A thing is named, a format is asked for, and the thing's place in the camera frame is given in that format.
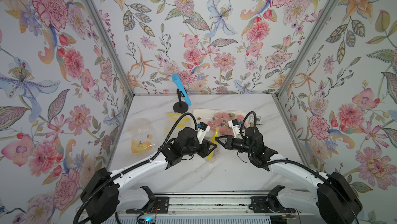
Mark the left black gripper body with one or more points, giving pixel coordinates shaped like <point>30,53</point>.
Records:
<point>193,148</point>

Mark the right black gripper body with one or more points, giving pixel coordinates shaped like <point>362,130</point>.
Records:
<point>241,145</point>

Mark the ziploc bag yellow duck print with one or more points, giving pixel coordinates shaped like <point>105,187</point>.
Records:
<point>141,136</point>

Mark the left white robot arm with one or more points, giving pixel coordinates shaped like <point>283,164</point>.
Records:
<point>106,194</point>

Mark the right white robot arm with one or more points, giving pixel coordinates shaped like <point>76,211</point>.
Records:
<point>328,196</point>

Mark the pile of poured cookies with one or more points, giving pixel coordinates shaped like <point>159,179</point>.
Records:
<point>219,121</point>

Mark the small QR code box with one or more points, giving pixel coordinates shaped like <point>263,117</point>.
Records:
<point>259,120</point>

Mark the white rectangular tray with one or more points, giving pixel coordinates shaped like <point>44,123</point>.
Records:
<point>203,114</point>

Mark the black microphone stand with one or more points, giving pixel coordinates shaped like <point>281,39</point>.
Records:
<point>180,106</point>

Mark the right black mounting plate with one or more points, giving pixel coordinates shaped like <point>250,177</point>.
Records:
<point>264,205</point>

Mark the black mounting plate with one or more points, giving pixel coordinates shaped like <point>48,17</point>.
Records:
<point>159,205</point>
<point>264,205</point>

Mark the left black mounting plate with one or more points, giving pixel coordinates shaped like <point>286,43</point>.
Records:
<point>159,205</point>

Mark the blue microphone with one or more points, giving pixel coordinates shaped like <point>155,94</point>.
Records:
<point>177,80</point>

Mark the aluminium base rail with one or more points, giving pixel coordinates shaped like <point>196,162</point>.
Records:
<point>228,203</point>

